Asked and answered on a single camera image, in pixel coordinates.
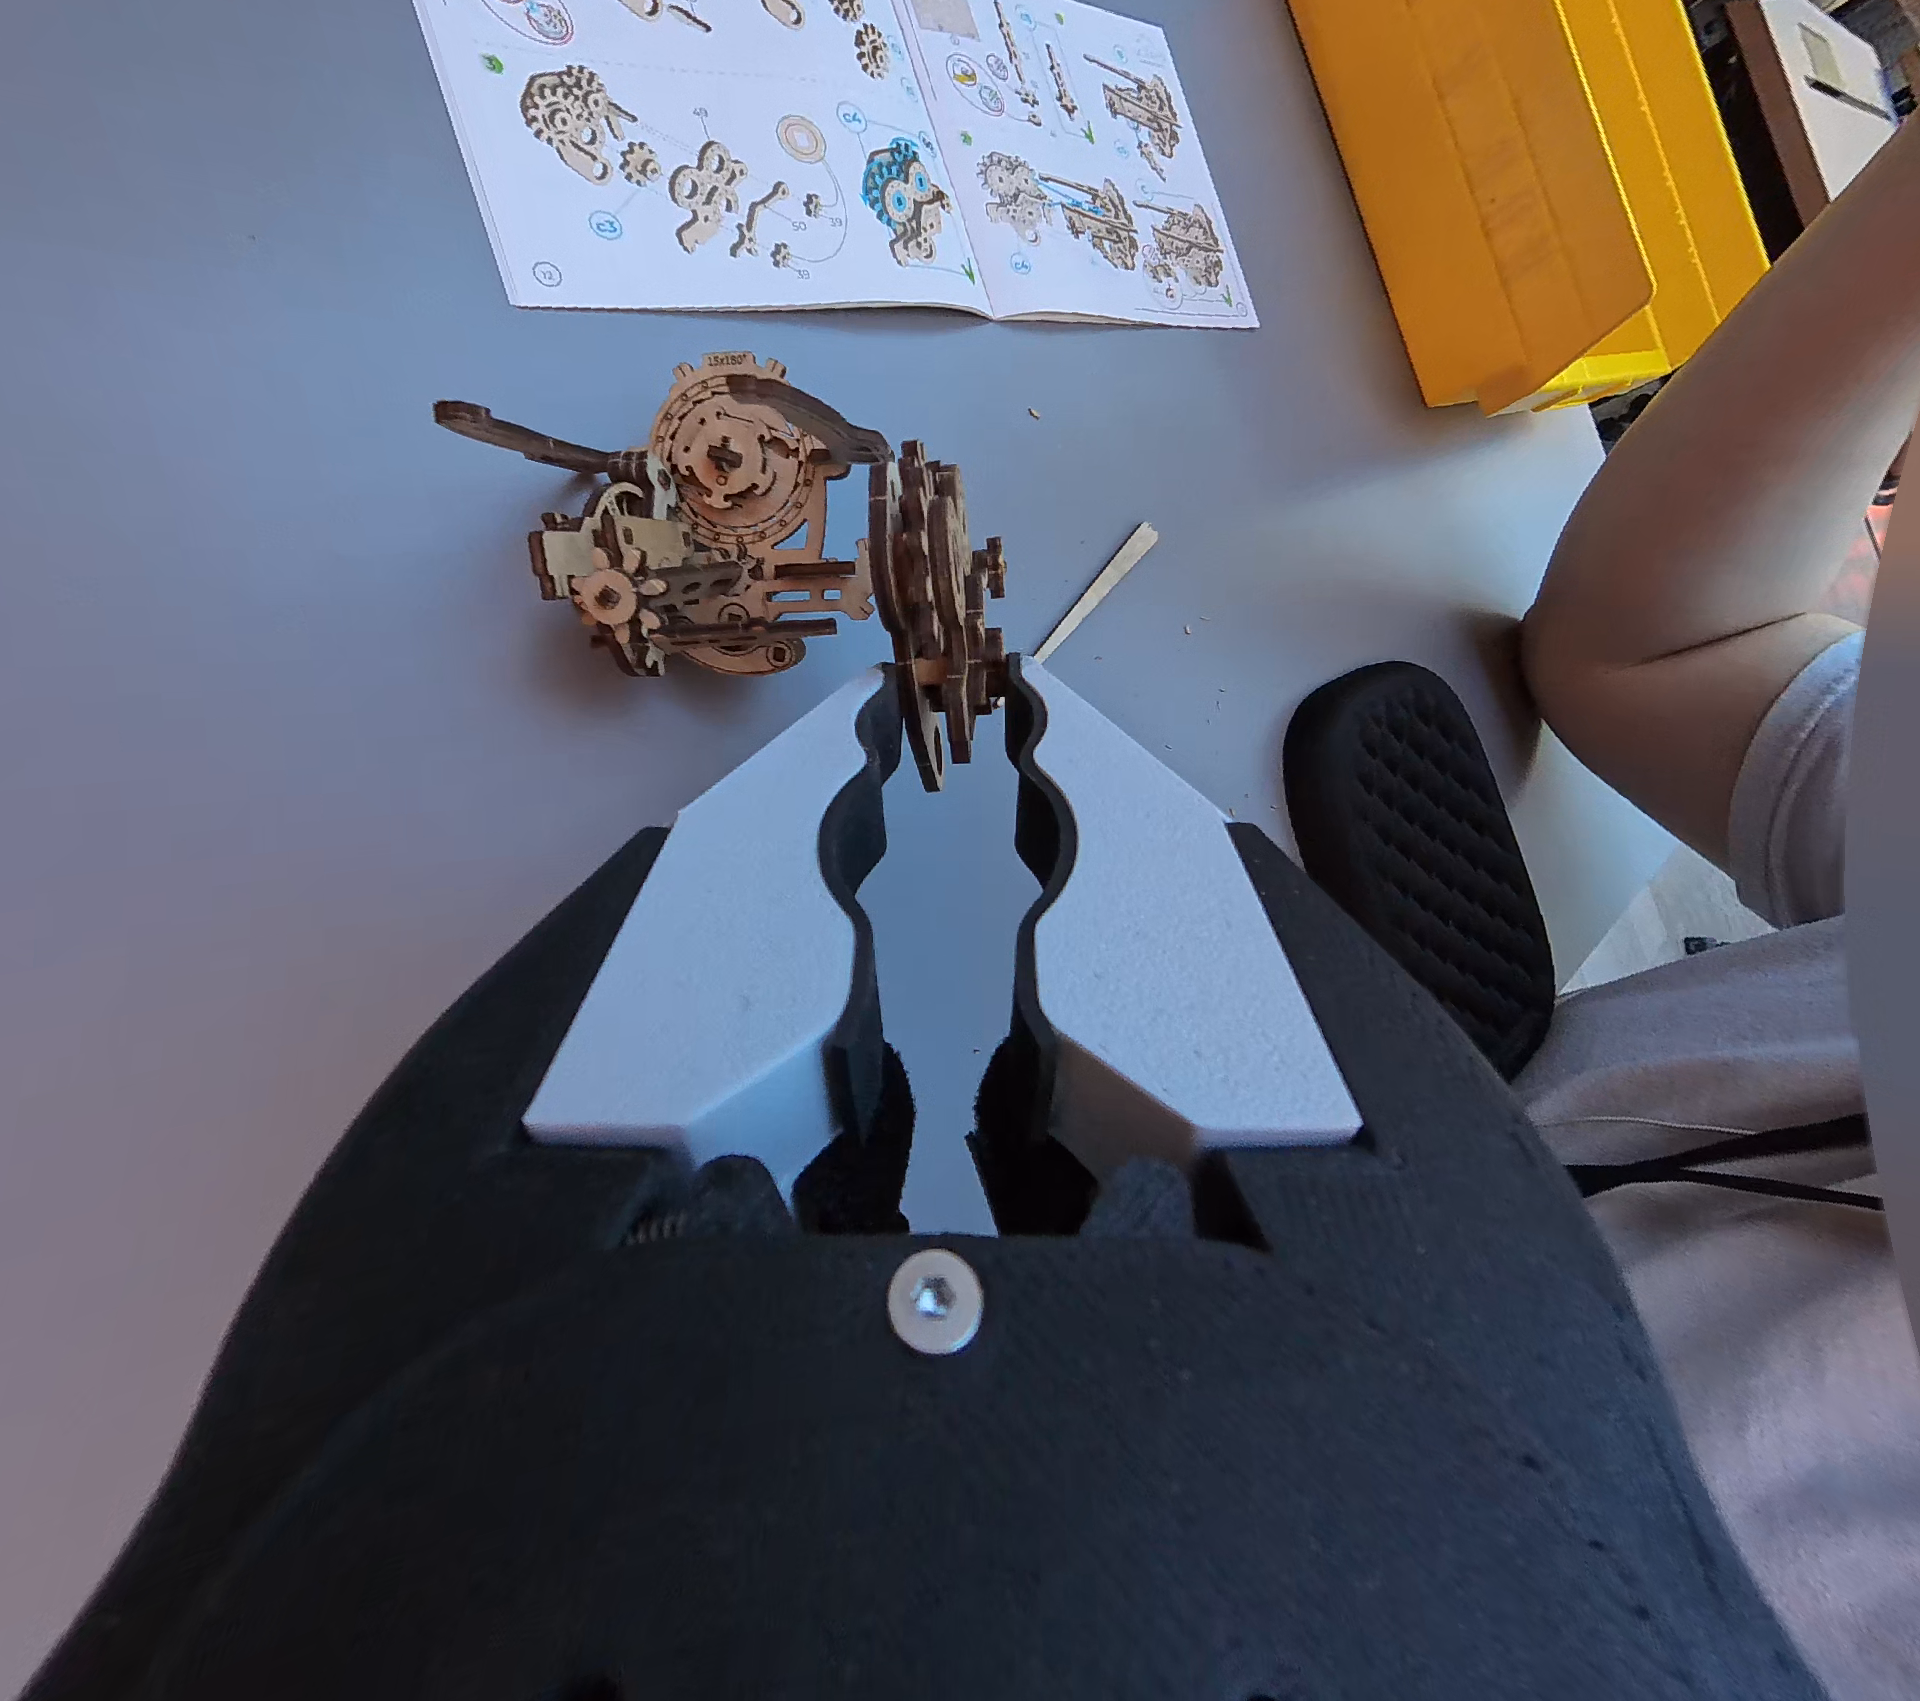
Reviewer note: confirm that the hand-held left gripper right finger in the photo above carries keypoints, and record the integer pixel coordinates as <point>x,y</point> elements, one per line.
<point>1186,981</point>

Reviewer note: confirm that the person's right forearm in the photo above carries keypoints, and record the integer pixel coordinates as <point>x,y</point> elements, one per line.
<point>1696,501</point>

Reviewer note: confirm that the assembly instruction booklet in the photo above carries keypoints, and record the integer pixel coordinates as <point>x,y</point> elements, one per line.
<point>750,111</point>

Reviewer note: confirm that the wooden gear assembly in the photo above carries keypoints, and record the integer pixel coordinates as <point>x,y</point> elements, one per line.
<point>938,591</point>

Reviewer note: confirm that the thin wooden strip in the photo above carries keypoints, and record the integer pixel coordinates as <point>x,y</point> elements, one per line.
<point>1103,584</point>

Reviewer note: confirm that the person's grey pants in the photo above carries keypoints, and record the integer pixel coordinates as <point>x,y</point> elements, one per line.
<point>1725,1431</point>

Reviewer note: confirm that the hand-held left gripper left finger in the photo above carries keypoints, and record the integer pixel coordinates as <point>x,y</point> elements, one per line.
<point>705,981</point>

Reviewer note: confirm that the wooden mechanical model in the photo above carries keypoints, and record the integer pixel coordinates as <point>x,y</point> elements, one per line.
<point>705,485</point>

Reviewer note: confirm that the yellow plastic bin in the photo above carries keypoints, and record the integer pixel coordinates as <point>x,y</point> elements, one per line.
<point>1501,111</point>

